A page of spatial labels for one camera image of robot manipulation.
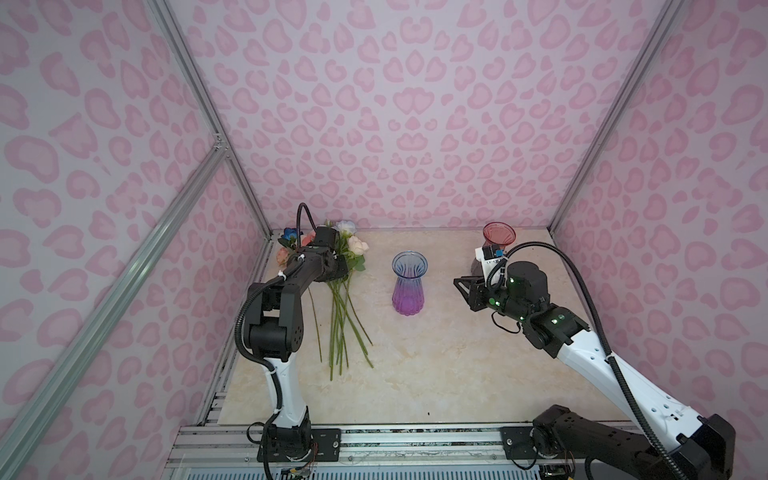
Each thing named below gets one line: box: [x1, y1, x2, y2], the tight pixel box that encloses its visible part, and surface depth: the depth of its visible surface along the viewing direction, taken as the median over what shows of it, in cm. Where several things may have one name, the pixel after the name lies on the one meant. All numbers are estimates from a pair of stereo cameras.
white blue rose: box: [336, 220, 357, 234], surface depth 112 cm
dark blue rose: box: [282, 227, 297, 243], surface depth 109 cm
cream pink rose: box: [348, 236, 369, 255], surface depth 106 cm
